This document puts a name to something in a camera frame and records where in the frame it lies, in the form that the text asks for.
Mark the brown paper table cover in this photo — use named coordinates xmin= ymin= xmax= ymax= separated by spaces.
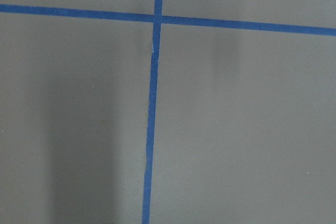
xmin=1 ymin=0 xmax=335 ymax=223

